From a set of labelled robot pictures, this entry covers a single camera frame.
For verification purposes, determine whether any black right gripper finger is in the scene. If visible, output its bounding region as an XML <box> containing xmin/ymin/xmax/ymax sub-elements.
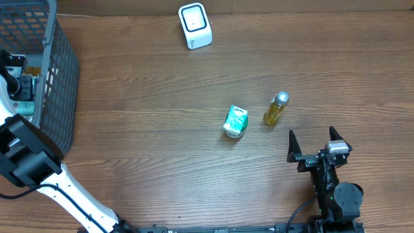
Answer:
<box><xmin>329</xmin><ymin>126</ymin><xmax>343</xmax><ymax>141</ymax></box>
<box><xmin>287</xmin><ymin>130</ymin><xmax>302</xmax><ymax>162</ymax></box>

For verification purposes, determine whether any yellow dish soap bottle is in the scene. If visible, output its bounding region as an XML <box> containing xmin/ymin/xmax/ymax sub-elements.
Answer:
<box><xmin>263</xmin><ymin>91</ymin><xmax>290</xmax><ymax>125</ymax></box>

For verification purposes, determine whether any green tissue canister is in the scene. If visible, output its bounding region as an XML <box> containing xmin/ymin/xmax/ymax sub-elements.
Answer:
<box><xmin>223</xmin><ymin>105</ymin><xmax>248</xmax><ymax>139</ymax></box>

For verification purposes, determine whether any brown snack pouch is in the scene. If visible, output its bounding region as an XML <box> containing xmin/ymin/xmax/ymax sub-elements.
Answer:
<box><xmin>6</xmin><ymin>66</ymin><xmax>41</xmax><ymax>77</ymax></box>

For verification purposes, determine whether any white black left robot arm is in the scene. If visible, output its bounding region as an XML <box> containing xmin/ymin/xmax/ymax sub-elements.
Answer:
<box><xmin>1</xmin><ymin>50</ymin><xmax>137</xmax><ymax>233</ymax></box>

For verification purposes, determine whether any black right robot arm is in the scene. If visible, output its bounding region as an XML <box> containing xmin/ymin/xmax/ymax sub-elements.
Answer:
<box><xmin>285</xmin><ymin>126</ymin><xmax>365</xmax><ymax>232</ymax></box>

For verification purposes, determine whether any white barcode scanner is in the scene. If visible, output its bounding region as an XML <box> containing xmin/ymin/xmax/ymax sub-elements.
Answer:
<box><xmin>178</xmin><ymin>3</ymin><xmax>213</xmax><ymax>50</ymax></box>

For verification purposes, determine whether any grey plastic mesh basket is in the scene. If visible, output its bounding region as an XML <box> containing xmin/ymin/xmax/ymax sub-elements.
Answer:
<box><xmin>1</xmin><ymin>0</ymin><xmax>80</xmax><ymax>153</ymax></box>

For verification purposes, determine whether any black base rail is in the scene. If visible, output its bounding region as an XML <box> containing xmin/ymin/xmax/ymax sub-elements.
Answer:
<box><xmin>136</xmin><ymin>223</ymin><xmax>365</xmax><ymax>233</ymax></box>

